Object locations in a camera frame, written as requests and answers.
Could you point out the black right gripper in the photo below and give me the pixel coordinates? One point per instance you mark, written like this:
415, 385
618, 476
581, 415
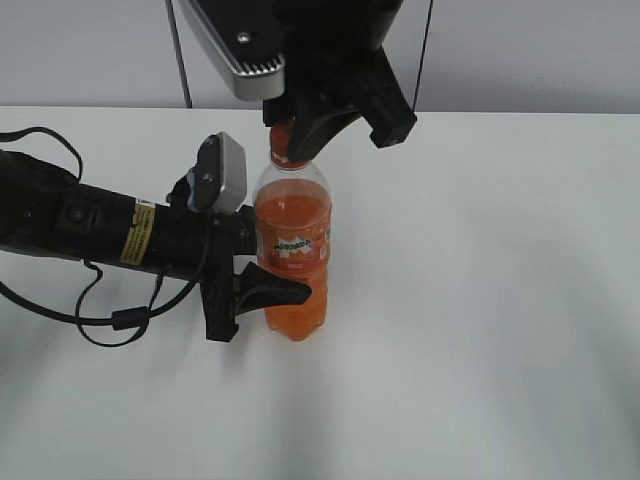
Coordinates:
336, 71

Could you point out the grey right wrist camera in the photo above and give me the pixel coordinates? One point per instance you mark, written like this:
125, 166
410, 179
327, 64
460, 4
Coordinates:
244, 41

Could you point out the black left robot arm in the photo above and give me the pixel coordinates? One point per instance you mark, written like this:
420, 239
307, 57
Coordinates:
47, 212

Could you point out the orange soda plastic bottle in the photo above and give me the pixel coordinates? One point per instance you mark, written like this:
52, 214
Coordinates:
293, 223

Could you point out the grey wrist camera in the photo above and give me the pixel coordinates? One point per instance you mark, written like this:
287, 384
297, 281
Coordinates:
244, 41
218, 180

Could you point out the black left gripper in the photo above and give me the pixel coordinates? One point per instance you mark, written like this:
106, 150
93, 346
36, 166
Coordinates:
215, 238

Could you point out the orange bottle cap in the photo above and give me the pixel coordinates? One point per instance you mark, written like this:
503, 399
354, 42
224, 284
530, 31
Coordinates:
280, 135

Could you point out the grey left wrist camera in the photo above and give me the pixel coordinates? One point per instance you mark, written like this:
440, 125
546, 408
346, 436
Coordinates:
218, 180

